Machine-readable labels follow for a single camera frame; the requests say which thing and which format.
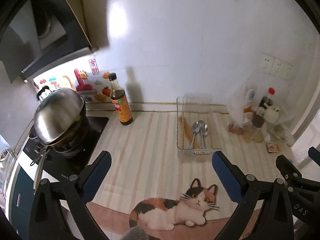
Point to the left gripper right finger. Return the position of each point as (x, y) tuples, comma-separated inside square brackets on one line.
[(275, 219)]

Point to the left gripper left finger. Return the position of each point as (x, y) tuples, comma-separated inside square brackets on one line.
[(47, 220)]

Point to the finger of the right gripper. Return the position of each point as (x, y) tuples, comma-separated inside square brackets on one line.
[(314, 154), (290, 173)]

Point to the large steel spoon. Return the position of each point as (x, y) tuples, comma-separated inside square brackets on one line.
[(195, 129)]

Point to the teal cabinet drawers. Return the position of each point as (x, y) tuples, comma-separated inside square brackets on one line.
[(21, 199)]

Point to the black gas stove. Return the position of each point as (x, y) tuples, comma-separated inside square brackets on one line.
[(66, 160)]

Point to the clutter of bags and jars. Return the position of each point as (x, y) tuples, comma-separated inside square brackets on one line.
[(259, 120)]

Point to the steel wok with lid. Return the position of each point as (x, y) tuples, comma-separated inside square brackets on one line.
[(58, 120)]

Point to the striped cat table mat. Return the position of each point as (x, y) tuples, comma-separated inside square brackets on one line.
[(147, 163)]

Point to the clear plastic organizer bin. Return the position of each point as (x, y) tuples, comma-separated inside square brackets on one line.
[(195, 107)]

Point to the brown sauce bottle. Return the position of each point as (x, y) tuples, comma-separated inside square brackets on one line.
[(119, 100)]

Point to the colourful sticker backsplash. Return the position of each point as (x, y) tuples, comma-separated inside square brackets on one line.
[(81, 75)]

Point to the black range hood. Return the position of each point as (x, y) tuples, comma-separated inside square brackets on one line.
[(37, 35)]

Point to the white wall sockets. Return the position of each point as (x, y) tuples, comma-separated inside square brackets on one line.
[(276, 67)]

